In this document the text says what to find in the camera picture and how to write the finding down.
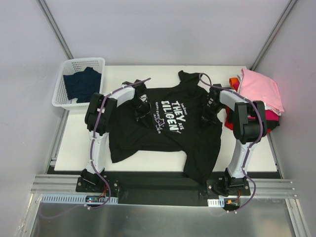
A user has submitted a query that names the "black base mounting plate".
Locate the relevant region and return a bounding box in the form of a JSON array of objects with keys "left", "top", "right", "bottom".
[{"left": 75, "top": 171, "right": 251, "bottom": 205}]

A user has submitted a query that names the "white plastic laundry basket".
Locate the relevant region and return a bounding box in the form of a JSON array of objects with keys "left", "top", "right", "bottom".
[{"left": 52, "top": 57, "right": 105, "bottom": 111}]

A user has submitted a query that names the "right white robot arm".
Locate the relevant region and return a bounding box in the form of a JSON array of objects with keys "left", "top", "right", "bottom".
[{"left": 202, "top": 84, "right": 267, "bottom": 197}]

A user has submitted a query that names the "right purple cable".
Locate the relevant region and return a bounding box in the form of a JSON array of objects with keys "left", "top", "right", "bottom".
[{"left": 198, "top": 73, "right": 262, "bottom": 215}]

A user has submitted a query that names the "purple cable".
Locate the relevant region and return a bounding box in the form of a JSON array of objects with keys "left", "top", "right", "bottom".
[
  {"left": 198, "top": 73, "right": 262, "bottom": 215},
  {"left": 39, "top": 77, "right": 152, "bottom": 219}
]

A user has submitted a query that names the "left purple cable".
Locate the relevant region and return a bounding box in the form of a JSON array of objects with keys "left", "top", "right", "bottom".
[{"left": 39, "top": 77, "right": 152, "bottom": 219}]

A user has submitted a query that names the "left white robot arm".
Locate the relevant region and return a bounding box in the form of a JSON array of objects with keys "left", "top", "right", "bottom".
[{"left": 81, "top": 78, "right": 153, "bottom": 192}]

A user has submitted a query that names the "pink t shirt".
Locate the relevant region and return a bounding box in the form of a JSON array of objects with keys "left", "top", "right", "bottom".
[{"left": 237, "top": 68, "right": 285, "bottom": 115}]

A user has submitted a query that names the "red t shirt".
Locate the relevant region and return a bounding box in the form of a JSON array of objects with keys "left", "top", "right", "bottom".
[{"left": 224, "top": 107, "right": 234, "bottom": 130}]

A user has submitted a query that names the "magenta t shirt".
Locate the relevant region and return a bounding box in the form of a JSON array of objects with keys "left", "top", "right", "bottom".
[{"left": 233, "top": 82, "right": 279, "bottom": 121}]

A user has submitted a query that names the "white cable duct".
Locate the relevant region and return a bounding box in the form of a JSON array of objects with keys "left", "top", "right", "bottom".
[
  {"left": 207, "top": 198, "right": 225, "bottom": 208},
  {"left": 41, "top": 194, "right": 107, "bottom": 205}
]

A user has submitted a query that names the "left white cable duct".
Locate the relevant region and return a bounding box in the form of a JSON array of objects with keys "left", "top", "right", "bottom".
[{"left": 41, "top": 194, "right": 107, "bottom": 205}]

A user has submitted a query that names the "navy blue t shirt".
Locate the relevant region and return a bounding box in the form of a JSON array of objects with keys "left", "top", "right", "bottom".
[{"left": 63, "top": 67, "right": 101, "bottom": 103}]

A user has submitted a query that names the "right white cable duct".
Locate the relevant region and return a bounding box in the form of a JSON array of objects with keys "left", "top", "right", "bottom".
[{"left": 207, "top": 198, "right": 225, "bottom": 208}]

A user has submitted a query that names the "aluminium frame rail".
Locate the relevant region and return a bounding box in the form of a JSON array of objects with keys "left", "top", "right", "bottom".
[{"left": 31, "top": 174, "right": 299, "bottom": 199}]

